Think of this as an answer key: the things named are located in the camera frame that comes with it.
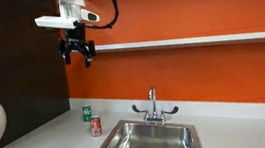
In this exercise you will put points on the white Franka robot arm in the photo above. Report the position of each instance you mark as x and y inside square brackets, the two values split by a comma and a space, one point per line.
[69, 9]

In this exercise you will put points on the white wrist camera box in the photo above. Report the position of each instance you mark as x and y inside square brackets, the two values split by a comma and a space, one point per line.
[56, 21]

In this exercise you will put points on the long white wall shelf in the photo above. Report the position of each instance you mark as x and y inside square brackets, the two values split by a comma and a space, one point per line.
[186, 42]

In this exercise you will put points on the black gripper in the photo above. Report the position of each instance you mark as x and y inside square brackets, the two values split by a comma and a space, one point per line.
[75, 40]

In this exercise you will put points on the dark wood cabinet panel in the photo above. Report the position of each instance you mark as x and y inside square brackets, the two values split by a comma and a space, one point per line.
[18, 73]

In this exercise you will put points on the white backsplash strip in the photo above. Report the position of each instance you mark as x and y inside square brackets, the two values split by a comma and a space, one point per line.
[210, 108]

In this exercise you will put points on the green soda can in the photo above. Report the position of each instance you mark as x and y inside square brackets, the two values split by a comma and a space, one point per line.
[87, 113]

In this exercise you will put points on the stainless steel sink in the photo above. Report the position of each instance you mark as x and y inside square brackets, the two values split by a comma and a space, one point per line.
[153, 142]

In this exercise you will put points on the red soda can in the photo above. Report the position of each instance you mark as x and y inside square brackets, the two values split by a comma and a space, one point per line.
[95, 126]

